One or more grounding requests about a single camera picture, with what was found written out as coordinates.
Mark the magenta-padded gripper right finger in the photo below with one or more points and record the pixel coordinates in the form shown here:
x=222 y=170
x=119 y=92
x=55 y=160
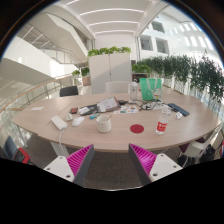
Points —
x=160 y=165

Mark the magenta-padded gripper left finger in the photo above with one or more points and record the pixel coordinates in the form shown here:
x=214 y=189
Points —
x=63 y=166

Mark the clear red-label water bottle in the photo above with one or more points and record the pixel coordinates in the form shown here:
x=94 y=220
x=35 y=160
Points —
x=162 y=126

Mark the white swivel chair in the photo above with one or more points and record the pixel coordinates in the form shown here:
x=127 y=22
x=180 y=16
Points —
x=196 y=148

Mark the flat round red coaster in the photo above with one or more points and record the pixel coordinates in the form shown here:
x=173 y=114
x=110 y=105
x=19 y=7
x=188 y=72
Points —
x=137 y=128

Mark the white power strip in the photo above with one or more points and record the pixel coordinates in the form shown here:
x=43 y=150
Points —
x=59 y=122

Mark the red black chair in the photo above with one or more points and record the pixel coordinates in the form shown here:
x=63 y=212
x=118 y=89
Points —
x=20 y=155

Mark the white computer mouse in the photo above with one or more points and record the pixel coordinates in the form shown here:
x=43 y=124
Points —
x=77 y=121

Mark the small white oval device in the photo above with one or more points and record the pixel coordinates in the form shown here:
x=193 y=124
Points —
x=69 y=117

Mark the clear plastic packet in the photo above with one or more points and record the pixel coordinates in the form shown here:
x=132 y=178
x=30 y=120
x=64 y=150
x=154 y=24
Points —
x=179 y=115

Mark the small red black box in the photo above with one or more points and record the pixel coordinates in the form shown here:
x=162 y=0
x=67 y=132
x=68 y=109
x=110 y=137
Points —
x=73 y=110

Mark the white grid-pattern cup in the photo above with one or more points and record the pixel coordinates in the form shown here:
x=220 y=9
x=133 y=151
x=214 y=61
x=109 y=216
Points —
x=103 y=125

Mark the teal tube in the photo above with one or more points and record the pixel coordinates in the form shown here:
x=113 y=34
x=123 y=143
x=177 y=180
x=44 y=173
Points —
x=94 y=116

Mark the white paper slip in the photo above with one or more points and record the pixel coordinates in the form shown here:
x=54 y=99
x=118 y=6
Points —
x=84 y=110

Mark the colourful sticker sheet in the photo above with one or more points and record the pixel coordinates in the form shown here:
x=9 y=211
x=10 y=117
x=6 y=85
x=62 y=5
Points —
x=126 y=110

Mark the black notebook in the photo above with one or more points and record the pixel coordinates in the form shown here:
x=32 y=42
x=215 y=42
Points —
x=93 y=108

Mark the green tote bag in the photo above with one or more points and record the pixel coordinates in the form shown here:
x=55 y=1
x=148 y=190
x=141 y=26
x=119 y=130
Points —
x=148 y=90

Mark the open printed booklet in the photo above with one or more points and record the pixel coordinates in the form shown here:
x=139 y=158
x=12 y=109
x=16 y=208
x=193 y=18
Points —
x=108 y=104

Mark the clear plastic jug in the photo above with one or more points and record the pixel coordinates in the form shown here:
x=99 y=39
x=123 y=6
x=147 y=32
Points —
x=133 y=91

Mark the wooden planter with plants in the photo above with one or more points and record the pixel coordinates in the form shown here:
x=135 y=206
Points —
x=86 y=79

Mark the green plant hedge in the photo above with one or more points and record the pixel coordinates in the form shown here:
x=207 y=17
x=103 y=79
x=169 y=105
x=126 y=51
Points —
x=186 y=70

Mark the white cabinet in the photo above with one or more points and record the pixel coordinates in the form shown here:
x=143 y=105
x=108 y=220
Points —
x=110 y=71

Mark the green plants atop cabinet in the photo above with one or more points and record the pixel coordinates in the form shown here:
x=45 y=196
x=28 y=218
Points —
x=108 y=50

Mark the ceiling light strips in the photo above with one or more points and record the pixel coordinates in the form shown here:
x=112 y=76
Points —
x=111 y=23

